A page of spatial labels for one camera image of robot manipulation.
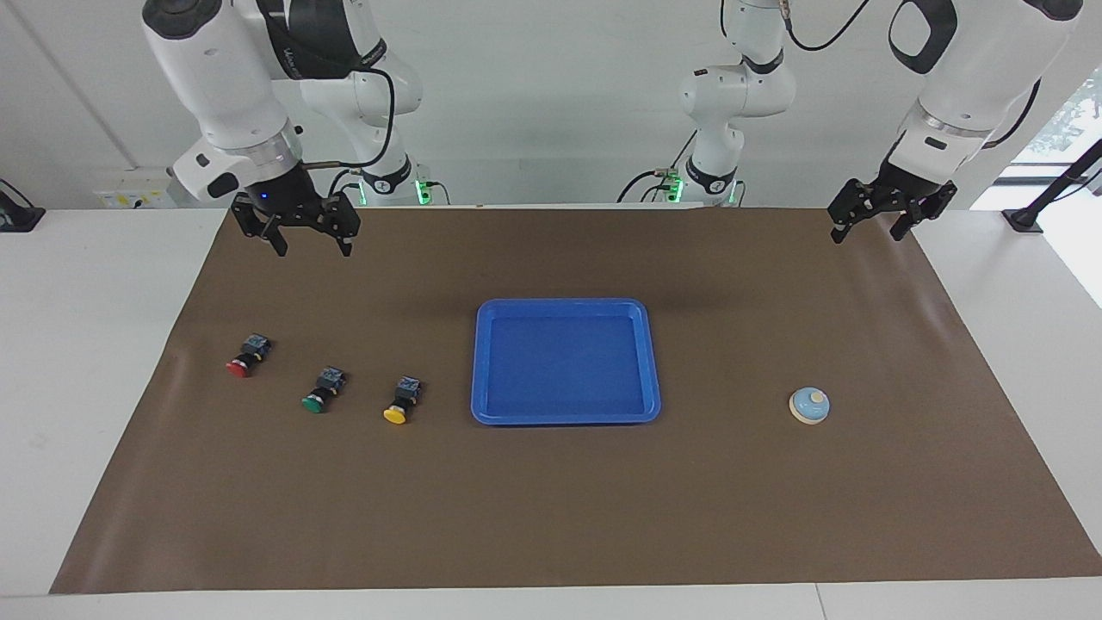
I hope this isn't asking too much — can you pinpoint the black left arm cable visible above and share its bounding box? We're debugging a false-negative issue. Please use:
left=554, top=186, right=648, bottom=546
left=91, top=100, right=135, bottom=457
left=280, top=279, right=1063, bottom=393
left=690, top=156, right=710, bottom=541
left=779, top=0, right=872, bottom=53

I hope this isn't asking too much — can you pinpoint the yellow push button switch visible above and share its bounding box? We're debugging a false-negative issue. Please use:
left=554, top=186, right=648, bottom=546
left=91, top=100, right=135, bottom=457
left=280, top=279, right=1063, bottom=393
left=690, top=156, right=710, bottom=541
left=383, top=375, right=422, bottom=425

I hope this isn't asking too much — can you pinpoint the green push button switch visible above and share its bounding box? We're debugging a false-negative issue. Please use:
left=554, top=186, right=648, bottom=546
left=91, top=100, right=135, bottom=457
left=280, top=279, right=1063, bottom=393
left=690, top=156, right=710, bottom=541
left=301, top=367, right=348, bottom=415

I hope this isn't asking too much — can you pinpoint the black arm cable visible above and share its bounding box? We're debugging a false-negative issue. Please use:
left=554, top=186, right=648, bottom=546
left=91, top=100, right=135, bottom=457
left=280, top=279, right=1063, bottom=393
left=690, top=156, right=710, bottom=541
left=301, top=69, right=396, bottom=171
left=779, top=0, right=872, bottom=53

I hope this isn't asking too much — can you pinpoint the black camera stand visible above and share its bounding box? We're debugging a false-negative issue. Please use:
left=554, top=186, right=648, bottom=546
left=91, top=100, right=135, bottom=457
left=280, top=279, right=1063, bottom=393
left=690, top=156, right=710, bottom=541
left=1001, top=138, right=1102, bottom=233

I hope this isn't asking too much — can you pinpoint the black base cable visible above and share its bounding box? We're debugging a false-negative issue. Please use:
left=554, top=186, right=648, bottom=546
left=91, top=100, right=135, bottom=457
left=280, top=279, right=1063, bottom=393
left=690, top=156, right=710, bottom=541
left=616, top=129, right=700, bottom=205
left=325, top=166, right=367, bottom=208

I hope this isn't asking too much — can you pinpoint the black left base cable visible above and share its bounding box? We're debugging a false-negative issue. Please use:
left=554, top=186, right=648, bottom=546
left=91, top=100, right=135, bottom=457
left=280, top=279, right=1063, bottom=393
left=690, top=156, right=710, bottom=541
left=616, top=129, right=700, bottom=205

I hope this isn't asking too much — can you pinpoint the blue plastic tray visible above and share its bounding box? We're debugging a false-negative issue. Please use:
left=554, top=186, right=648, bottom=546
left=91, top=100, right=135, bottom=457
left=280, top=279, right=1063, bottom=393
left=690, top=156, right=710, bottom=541
left=470, top=298, right=662, bottom=427

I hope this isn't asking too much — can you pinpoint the white wall socket box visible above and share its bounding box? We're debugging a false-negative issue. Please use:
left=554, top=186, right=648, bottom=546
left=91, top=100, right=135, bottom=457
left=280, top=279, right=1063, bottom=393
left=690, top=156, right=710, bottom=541
left=93, top=168, right=186, bottom=209

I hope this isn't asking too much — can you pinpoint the light blue call bell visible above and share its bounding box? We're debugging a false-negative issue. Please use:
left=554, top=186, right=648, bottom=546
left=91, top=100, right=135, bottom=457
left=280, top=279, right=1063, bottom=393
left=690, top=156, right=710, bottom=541
left=788, top=385, right=831, bottom=425

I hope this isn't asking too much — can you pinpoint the black clamp mount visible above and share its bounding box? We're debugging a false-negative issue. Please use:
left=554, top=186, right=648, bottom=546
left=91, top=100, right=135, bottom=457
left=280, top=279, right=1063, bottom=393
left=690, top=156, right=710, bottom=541
left=0, top=178, right=46, bottom=233

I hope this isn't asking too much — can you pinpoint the black right base cable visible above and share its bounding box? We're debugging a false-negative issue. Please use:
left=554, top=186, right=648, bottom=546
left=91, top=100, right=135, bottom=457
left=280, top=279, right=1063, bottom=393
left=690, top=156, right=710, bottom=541
left=325, top=166, right=367, bottom=208

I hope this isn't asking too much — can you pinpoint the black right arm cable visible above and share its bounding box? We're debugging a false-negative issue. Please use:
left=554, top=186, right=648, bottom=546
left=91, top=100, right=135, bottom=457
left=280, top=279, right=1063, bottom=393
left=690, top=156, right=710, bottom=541
left=301, top=69, right=396, bottom=171

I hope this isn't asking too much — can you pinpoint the brown table mat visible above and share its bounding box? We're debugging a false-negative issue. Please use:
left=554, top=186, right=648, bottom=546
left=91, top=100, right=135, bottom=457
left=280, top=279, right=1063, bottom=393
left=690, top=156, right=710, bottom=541
left=49, top=205, right=1102, bottom=595

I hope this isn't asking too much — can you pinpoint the red push button switch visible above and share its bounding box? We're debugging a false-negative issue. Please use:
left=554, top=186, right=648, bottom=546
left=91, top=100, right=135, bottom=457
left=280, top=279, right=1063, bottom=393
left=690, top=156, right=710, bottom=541
left=226, top=334, right=273, bottom=379

